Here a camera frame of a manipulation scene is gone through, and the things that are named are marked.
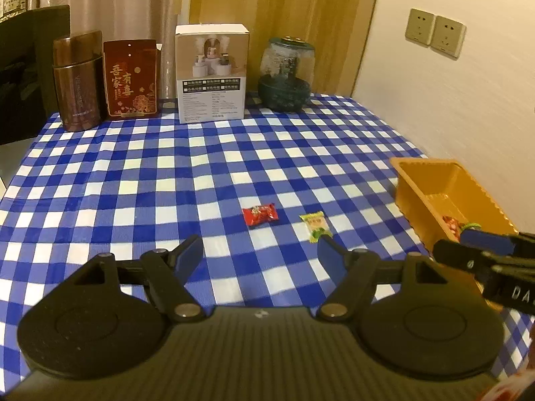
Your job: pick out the brown metal canister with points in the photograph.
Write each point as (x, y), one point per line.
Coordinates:
(77, 87)

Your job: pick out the yellow green candy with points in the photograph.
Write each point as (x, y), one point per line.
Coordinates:
(316, 226)

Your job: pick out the sheer pale curtain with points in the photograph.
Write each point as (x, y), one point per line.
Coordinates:
(125, 4)

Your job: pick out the dark chair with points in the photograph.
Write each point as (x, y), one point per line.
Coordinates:
(25, 71)

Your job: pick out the blue white checkered tablecloth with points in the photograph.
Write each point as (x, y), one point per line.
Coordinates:
(167, 175)

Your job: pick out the white product box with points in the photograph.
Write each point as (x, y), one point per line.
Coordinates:
(209, 92)

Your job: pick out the dark green-edged snack packet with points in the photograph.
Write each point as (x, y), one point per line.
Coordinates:
(470, 225)

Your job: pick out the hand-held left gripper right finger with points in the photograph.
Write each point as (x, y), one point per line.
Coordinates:
(330, 253)

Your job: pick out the red gold printed box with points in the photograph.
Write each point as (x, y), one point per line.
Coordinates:
(131, 83)

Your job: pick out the beige wall socket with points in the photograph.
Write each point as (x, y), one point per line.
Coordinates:
(448, 36)
(419, 26)

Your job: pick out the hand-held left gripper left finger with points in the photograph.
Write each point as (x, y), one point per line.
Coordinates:
(190, 255)

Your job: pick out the orange plastic tray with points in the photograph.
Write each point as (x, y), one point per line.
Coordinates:
(418, 192)

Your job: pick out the red orange snack packet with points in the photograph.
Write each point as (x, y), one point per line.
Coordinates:
(452, 224)

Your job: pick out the red candy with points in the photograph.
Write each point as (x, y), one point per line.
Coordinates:
(260, 214)

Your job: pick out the glass jar with dark base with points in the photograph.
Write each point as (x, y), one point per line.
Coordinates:
(284, 87)

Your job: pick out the yellow curtain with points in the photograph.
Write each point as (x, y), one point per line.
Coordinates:
(292, 4)

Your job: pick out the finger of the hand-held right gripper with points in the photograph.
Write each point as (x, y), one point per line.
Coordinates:
(455, 254)
(487, 239)

